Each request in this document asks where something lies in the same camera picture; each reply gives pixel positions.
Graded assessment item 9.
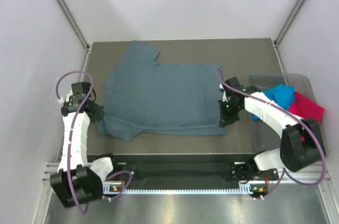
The grey-blue t-shirt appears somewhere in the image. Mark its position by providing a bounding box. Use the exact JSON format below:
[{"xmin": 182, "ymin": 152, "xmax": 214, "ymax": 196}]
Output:
[{"xmin": 97, "ymin": 41, "xmax": 227, "ymax": 141}]

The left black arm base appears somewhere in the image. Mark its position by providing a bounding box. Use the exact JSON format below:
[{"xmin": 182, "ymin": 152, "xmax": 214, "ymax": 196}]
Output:
[{"xmin": 106, "ymin": 155, "xmax": 137, "ymax": 182}]

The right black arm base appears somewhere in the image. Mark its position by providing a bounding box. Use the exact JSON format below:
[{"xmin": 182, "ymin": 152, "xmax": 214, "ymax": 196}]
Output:
[{"xmin": 229, "ymin": 162, "xmax": 279, "ymax": 184}]

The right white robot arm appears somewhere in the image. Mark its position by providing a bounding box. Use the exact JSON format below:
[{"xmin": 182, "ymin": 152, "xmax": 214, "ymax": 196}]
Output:
[{"xmin": 219, "ymin": 77, "xmax": 325, "ymax": 180}]

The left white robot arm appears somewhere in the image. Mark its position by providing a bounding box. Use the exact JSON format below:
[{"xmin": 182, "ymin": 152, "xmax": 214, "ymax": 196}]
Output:
[{"xmin": 50, "ymin": 82, "xmax": 120, "ymax": 208}]

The clear plastic bin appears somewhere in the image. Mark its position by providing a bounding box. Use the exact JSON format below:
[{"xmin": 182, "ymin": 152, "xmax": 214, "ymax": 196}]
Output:
[{"xmin": 247, "ymin": 73, "xmax": 330, "ymax": 161}]

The bright blue t-shirt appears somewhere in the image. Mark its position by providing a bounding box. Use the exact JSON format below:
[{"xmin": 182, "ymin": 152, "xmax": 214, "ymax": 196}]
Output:
[{"xmin": 262, "ymin": 84, "xmax": 295, "ymax": 110}]

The magenta t-shirt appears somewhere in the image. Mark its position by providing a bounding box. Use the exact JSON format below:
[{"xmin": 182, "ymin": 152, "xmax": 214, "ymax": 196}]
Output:
[{"xmin": 288, "ymin": 91, "xmax": 325, "ymax": 123}]

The left aluminium frame post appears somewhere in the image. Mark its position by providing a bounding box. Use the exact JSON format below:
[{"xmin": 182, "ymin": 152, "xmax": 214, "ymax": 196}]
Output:
[{"xmin": 37, "ymin": 0, "xmax": 92, "ymax": 50}]

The aluminium frame post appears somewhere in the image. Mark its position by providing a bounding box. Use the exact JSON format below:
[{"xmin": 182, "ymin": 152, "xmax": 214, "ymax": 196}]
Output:
[
  {"xmin": 37, "ymin": 0, "xmax": 92, "ymax": 50},
  {"xmin": 272, "ymin": 0, "xmax": 325, "ymax": 47}
]

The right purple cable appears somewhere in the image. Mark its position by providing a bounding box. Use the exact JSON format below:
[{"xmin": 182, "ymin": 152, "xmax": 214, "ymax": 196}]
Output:
[{"xmin": 215, "ymin": 67, "xmax": 327, "ymax": 201}]

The purple cable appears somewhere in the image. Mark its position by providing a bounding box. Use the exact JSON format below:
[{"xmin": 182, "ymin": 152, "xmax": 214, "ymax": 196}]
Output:
[
  {"xmin": 56, "ymin": 70, "xmax": 133, "ymax": 214},
  {"xmin": 215, "ymin": 67, "xmax": 327, "ymax": 201}
]

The slotted cable duct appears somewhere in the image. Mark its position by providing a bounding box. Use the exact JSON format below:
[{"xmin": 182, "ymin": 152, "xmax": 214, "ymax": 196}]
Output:
[{"xmin": 103, "ymin": 181, "xmax": 268, "ymax": 196}]

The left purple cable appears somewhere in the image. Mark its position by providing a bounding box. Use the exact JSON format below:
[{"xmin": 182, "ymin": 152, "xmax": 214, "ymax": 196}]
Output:
[{"xmin": 56, "ymin": 70, "xmax": 133, "ymax": 214}]

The front aluminium rail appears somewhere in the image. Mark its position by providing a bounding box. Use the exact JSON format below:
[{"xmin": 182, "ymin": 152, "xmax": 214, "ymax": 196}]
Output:
[{"xmin": 42, "ymin": 162, "xmax": 323, "ymax": 183}]

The right aluminium frame post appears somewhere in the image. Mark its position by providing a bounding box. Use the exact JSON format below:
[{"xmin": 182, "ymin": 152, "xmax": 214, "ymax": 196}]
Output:
[{"xmin": 272, "ymin": 0, "xmax": 325, "ymax": 47}]

